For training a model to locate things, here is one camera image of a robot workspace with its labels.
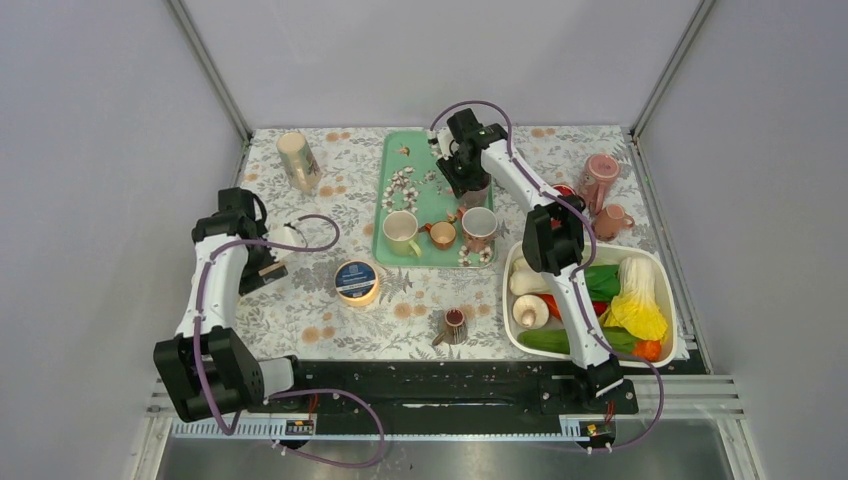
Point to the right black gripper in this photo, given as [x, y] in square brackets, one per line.
[458, 185]

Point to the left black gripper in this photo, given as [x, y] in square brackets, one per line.
[251, 278]

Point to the mauve mug black handle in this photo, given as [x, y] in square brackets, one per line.
[474, 198]

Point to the small orange mug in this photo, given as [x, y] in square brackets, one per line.
[442, 234]

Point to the light green mug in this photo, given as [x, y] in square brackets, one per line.
[401, 229]

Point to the cream floral tall mug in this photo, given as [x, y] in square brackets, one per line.
[298, 161]

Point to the dark brown mug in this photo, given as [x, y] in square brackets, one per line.
[453, 329]

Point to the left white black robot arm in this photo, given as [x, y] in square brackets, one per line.
[206, 368]

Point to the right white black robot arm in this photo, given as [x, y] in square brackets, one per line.
[555, 234]

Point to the red mug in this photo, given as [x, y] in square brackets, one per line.
[564, 192]

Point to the tall pink patterned mug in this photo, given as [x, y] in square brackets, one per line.
[598, 175]

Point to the small pink mug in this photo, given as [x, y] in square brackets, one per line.
[610, 222]

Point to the green floral tray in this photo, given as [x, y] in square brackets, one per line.
[410, 181]

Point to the blue-topped tape roll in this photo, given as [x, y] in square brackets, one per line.
[357, 283]

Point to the bok choy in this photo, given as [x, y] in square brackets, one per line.
[523, 280]

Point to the white mushroom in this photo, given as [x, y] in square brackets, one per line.
[530, 312]

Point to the green leafy vegetable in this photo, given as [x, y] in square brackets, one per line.
[602, 282]

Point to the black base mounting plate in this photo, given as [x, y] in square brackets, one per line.
[549, 387]

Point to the green cucumber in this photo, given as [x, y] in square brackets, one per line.
[556, 340]

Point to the white rectangular basin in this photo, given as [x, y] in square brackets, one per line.
[607, 254]

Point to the yellow napa cabbage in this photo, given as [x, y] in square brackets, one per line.
[635, 308]

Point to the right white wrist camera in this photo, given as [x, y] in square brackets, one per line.
[442, 143]

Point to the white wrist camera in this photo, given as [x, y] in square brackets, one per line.
[284, 235]
[442, 143]

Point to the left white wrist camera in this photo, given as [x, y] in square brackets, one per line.
[284, 235]

